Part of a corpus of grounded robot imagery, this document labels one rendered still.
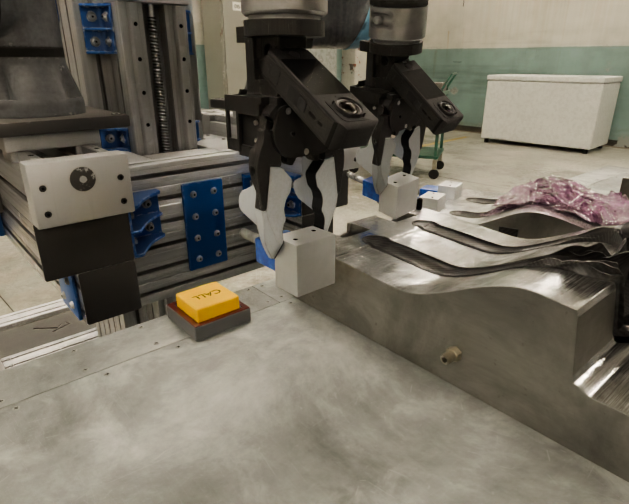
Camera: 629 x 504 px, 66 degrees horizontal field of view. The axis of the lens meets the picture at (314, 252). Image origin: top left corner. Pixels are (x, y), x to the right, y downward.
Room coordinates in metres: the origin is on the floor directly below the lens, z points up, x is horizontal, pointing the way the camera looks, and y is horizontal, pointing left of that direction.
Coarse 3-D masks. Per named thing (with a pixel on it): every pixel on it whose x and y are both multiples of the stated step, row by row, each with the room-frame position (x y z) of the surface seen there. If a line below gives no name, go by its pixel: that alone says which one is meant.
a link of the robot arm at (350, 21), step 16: (336, 0) 1.08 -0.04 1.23; (352, 0) 1.08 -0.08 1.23; (368, 0) 1.11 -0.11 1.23; (336, 16) 1.09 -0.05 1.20; (352, 16) 1.09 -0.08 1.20; (368, 16) 1.10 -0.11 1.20; (336, 32) 1.10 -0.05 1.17; (352, 32) 1.11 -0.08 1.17; (368, 32) 1.11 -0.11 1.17; (320, 48) 1.14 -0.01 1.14; (336, 48) 1.14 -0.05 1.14; (352, 48) 1.15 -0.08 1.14
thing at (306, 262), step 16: (256, 240) 0.47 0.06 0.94; (288, 240) 0.43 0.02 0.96; (304, 240) 0.43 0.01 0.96; (320, 240) 0.44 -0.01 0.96; (256, 256) 0.48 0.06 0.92; (288, 256) 0.43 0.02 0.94; (304, 256) 0.42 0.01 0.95; (320, 256) 0.44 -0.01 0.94; (288, 272) 0.43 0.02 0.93; (304, 272) 0.42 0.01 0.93; (320, 272) 0.44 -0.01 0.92; (288, 288) 0.43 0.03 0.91; (304, 288) 0.42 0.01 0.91; (320, 288) 0.44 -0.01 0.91
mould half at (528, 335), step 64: (384, 256) 0.57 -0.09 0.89; (448, 256) 0.58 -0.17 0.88; (512, 256) 0.54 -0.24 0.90; (384, 320) 0.49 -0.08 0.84; (448, 320) 0.43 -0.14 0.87; (512, 320) 0.38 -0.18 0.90; (576, 320) 0.34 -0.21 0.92; (512, 384) 0.37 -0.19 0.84; (576, 384) 0.34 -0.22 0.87; (576, 448) 0.33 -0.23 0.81
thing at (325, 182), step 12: (312, 168) 0.47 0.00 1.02; (324, 168) 0.46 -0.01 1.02; (300, 180) 0.50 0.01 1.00; (312, 180) 0.46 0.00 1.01; (324, 180) 0.46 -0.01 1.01; (300, 192) 0.51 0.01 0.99; (312, 192) 0.47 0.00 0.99; (324, 192) 0.46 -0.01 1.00; (336, 192) 0.48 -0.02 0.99; (312, 204) 0.47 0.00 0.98; (324, 204) 0.47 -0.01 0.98; (324, 216) 0.47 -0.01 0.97; (324, 228) 0.47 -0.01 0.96
